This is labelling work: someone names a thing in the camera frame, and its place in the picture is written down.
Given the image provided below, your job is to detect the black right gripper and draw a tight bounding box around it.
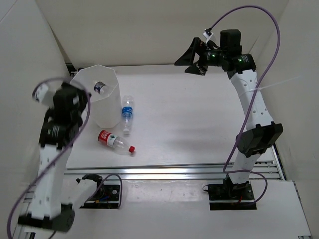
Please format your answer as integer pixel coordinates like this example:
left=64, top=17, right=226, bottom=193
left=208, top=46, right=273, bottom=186
left=174, top=37, right=227, bottom=76

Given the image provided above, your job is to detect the small black cap bottle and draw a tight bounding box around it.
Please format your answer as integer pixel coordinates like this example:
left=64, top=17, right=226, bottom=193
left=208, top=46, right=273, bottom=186
left=94, top=81, right=110, bottom=95

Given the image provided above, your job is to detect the red label clear bottle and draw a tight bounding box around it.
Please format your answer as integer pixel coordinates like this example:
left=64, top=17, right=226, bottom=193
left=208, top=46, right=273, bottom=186
left=98, top=130, right=135, bottom=155

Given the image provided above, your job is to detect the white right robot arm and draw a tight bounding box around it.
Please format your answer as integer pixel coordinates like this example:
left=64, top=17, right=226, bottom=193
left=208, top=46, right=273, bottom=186
left=175, top=37, right=283, bottom=199

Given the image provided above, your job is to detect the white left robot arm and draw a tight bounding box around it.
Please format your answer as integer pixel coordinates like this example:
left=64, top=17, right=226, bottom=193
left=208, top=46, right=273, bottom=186
left=17, top=82, right=105, bottom=233

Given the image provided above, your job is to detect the white octagonal plastic bin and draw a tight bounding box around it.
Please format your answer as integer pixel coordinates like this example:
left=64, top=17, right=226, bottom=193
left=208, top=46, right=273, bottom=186
left=70, top=65, right=122, bottom=128

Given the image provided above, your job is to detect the blue label clear bottle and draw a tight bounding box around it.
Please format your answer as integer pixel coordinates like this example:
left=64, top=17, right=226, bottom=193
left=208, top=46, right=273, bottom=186
left=122, top=96, right=135, bottom=137

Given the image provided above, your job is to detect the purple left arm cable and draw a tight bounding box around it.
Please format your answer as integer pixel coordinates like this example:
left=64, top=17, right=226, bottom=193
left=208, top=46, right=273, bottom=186
left=6, top=78, right=123, bottom=239

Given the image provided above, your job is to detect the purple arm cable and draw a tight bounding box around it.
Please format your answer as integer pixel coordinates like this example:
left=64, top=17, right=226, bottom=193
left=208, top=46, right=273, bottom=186
left=6, top=78, right=123, bottom=239
left=203, top=5, right=281, bottom=206

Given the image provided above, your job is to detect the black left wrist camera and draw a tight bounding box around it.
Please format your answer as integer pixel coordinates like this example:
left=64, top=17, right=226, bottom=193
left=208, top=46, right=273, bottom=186
left=53, top=88, right=79, bottom=117

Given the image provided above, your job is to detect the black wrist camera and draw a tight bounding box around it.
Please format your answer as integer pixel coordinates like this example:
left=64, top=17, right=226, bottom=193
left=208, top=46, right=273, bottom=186
left=220, top=29, right=242, bottom=55
left=53, top=88, right=79, bottom=117

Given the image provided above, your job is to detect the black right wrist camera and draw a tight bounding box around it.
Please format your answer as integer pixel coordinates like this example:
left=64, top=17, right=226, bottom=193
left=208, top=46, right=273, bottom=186
left=220, top=29, right=242, bottom=55

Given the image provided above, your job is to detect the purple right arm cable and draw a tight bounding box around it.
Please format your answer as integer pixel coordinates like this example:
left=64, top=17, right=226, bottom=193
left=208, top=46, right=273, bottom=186
left=203, top=5, right=281, bottom=206

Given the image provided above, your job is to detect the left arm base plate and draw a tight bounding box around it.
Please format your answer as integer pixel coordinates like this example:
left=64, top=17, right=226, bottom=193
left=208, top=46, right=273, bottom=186
left=81, top=184, right=121, bottom=209

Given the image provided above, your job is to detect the aluminium extrusion rail frame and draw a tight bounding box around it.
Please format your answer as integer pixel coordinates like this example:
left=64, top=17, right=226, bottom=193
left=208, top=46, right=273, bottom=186
left=12, top=63, right=312, bottom=239

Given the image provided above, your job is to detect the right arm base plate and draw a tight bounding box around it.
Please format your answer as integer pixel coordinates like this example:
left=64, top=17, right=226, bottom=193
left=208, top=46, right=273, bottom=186
left=202, top=183, right=257, bottom=211

